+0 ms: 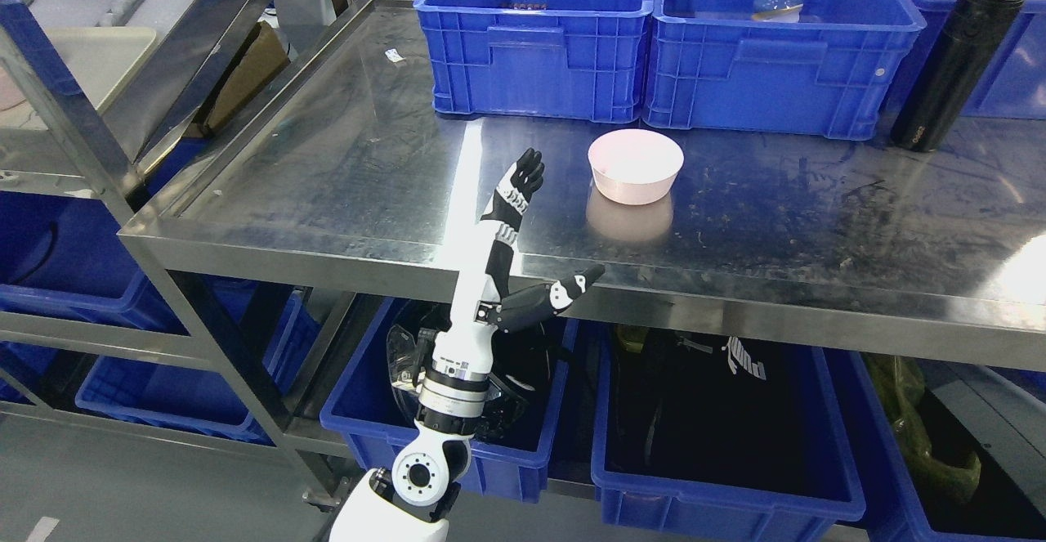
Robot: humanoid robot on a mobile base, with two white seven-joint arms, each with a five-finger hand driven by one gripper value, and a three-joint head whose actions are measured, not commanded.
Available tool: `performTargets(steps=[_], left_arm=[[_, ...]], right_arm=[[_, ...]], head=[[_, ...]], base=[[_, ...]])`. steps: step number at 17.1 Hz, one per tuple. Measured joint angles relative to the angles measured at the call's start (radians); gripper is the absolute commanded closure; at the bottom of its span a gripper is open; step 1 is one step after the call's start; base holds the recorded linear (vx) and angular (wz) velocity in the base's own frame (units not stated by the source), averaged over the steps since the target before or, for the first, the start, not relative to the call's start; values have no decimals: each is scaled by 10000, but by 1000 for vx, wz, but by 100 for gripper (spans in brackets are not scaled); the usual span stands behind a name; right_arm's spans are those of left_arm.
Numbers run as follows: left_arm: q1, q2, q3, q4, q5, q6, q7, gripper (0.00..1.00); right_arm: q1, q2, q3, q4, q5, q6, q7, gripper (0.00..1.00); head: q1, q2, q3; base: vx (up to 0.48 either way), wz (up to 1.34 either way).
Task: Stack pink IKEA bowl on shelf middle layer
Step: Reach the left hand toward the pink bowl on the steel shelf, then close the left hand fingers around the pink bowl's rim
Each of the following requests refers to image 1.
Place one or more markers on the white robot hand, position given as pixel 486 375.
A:
pixel 481 306

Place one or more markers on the blue bin shelf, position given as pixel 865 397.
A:
pixel 199 401
pixel 61 258

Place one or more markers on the blue crate top middle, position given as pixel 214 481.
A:
pixel 711 66

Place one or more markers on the blue bin bottom shelf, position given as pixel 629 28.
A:
pixel 199 401

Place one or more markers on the cardboard box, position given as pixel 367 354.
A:
pixel 261 58

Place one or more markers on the blue crate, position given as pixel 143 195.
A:
pixel 563 59
pixel 711 66
pixel 1012 86

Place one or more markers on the black bag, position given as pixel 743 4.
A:
pixel 708 408

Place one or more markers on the blue bin lower shelf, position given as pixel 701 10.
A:
pixel 61 258

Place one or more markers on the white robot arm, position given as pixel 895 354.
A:
pixel 411 500

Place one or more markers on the steel work table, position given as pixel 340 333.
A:
pixel 348 179

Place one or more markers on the blue bin with helmet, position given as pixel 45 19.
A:
pixel 362 409

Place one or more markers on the blue crate top left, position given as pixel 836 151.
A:
pixel 563 59

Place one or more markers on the black helmet in bag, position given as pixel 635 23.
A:
pixel 521 383

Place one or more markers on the blue bin with black bag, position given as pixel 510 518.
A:
pixel 829 490

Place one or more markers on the pink ikea bowl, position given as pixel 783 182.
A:
pixel 634 166

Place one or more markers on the black thermos flask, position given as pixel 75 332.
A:
pixel 972 33

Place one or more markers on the blue bin with green bag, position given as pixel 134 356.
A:
pixel 1009 504

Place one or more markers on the green plastic bag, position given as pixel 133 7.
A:
pixel 901 389

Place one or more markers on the blue crate top right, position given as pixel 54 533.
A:
pixel 1012 86

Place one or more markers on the steel shelf rack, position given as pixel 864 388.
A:
pixel 115 157

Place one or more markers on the white tray on shelf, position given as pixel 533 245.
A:
pixel 102 60

